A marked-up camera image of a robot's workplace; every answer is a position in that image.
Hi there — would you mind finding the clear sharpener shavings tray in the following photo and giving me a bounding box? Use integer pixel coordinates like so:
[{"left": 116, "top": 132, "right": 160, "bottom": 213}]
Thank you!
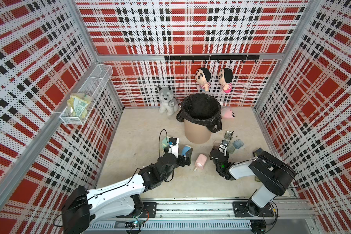
[{"left": 227, "top": 144, "right": 236, "bottom": 154}]

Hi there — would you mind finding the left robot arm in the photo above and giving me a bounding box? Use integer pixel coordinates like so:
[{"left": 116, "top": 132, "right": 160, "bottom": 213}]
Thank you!
[{"left": 61, "top": 146, "right": 193, "bottom": 234}]

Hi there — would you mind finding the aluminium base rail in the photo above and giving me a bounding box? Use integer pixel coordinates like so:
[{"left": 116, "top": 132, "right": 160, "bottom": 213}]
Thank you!
[{"left": 84, "top": 197, "right": 319, "bottom": 234}]

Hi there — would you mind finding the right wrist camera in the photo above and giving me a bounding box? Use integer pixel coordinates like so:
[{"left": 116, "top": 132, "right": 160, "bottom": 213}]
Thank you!
[{"left": 218, "top": 140, "right": 230, "bottom": 154}]

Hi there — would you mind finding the yellow green packet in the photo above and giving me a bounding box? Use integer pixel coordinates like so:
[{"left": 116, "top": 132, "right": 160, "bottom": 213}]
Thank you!
[{"left": 67, "top": 93, "right": 92, "bottom": 118}]

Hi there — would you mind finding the light green pencil sharpener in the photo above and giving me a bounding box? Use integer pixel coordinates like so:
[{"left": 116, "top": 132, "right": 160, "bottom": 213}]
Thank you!
[{"left": 160, "top": 137, "right": 169, "bottom": 149}]

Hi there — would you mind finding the dark floral cloth strip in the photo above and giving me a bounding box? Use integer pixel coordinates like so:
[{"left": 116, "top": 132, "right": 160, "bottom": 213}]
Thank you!
[{"left": 253, "top": 148, "right": 264, "bottom": 157}]

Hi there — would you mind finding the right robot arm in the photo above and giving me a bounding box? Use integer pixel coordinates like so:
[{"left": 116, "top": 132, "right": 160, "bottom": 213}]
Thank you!
[{"left": 210, "top": 148, "right": 296, "bottom": 217}]

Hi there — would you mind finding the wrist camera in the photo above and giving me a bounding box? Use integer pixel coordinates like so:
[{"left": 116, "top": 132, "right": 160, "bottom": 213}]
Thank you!
[
  {"left": 218, "top": 140, "right": 230, "bottom": 154},
  {"left": 168, "top": 137, "right": 179, "bottom": 158}
]

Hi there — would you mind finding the left hanging cartoon doll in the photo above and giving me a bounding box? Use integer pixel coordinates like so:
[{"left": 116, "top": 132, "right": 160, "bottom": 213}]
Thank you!
[{"left": 195, "top": 68, "right": 211, "bottom": 93}]

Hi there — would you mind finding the pink tinted shavings tray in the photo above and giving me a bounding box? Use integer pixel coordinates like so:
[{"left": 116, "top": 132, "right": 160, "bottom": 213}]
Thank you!
[{"left": 214, "top": 141, "right": 221, "bottom": 148}]

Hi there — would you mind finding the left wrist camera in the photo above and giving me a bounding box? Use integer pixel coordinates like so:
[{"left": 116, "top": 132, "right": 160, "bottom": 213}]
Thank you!
[{"left": 168, "top": 137, "right": 179, "bottom": 158}]

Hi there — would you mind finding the right hanging cartoon doll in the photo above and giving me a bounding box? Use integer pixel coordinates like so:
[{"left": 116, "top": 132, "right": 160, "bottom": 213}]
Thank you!
[{"left": 217, "top": 68, "right": 233, "bottom": 93}]

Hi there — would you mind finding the hanging cartoon doll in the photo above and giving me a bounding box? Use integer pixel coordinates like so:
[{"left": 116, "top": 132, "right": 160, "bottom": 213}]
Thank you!
[
  {"left": 195, "top": 68, "right": 211, "bottom": 93},
  {"left": 217, "top": 68, "right": 233, "bottom": 93}
]

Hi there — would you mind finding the black hook rail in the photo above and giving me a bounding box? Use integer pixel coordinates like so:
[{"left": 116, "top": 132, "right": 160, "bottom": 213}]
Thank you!
[{"left": 164, "top": 55, "right": 260, "bottom": 61}]

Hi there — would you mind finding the grey husky plush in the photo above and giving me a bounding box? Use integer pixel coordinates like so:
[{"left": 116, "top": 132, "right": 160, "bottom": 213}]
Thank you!
[{"left": 157, "top": 86, "right": 179, "bottom": 116}]

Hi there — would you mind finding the black trash bag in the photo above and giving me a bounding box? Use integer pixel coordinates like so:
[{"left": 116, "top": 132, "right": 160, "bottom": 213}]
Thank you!
[{"left": 176, "top": 93, "right": 222, "bottom": 133}]

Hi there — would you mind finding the pink plush toy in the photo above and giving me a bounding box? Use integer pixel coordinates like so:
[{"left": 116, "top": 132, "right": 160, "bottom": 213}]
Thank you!
[{"left": 221, "top": 108, "right": 236, "bottom": 119}]

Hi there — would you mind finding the white wire wall basket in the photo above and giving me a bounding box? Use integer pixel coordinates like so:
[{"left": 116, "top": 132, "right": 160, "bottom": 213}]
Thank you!
[{"left": 60, "top": 64, "right": 113, "bottom": 125}]

